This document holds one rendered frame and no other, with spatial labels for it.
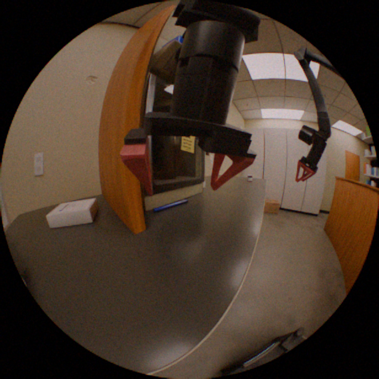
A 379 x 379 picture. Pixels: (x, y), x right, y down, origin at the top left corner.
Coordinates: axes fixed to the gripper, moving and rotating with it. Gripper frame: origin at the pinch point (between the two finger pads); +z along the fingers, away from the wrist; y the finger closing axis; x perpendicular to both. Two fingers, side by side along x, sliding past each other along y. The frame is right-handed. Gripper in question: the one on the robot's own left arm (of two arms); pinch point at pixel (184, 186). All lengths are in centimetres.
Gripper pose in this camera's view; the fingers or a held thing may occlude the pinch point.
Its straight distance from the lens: 15.7
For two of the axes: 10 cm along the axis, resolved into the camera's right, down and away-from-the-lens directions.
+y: -9.4, 0.7, -3.2
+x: 2.9, 6.6, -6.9
